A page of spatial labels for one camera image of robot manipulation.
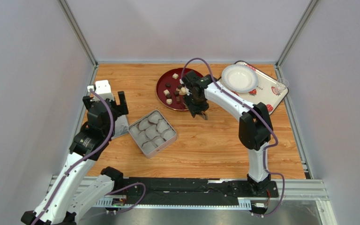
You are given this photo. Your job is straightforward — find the square tin box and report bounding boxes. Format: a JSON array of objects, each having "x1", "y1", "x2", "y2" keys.
[{"x1": 128, "y1": 110, "x2": 177, "y2": 158}]

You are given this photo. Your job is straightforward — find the metal tongs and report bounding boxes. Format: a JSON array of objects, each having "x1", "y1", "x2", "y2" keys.
[{"x1": 183, "y1": 87, "x2": 209, "y2": 120}]

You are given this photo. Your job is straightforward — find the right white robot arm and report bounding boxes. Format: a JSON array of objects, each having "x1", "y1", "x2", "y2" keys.
[{"x1": 180, "y1": 72, "x2": 273, "y2": 189}]

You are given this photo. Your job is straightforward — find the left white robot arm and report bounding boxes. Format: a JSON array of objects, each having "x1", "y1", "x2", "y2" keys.
[{"x1": 21, "y1": 89, "x2": 128, "y2": 225}]

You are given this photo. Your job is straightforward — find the white round chocolate centre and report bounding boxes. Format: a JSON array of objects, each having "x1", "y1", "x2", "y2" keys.
[{"x1": 180, "y1": 87, "x2": 187, "y2": 95}]

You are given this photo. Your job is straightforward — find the white chocolate lower left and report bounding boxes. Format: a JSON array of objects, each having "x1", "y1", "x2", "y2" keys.
[{"x1": 166, "y1": 99, "x2": 173, "y2": 105}]

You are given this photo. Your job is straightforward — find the white square chocolate top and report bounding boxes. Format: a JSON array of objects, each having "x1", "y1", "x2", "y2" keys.
[{"x1": 172, "y1": 73, "x2": 179, "y2": 79}]

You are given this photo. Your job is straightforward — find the silver tin lid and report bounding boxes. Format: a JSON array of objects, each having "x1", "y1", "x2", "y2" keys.
[{"x1": 111, "y1": 115, "x2": 129, "y2": 140}]

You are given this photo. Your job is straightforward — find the red round tray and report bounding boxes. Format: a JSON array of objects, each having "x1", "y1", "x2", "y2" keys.
[{"x1": 155, "y1": 68, "x2": 188, "y2": 111}]

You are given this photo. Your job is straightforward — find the white paper bowl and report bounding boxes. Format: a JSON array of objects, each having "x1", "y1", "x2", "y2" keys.
[{"x1": 221, "y1": 64, "x2": 259, "y2": 93}]

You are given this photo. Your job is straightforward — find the strawberry pattern tray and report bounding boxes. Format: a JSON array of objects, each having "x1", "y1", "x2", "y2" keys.
[{"x1": 219, "y1": 61, "x2": 289, "y2": 114}]

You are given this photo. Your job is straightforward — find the clear plastic cup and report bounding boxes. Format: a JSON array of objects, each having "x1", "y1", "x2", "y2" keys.
[{"x1": 274, "y1": 78, "x2": 289, "y2": 94}]

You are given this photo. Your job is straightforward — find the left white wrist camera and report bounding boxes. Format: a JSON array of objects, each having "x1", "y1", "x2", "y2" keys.
[{"x1": 87, "y1": 80, "x2": 115, "y2": 100}]

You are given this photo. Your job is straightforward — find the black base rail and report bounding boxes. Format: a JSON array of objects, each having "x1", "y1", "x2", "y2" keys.
[{"x1": 115, "y1": 177, "x2": 280, "y2": 206}]

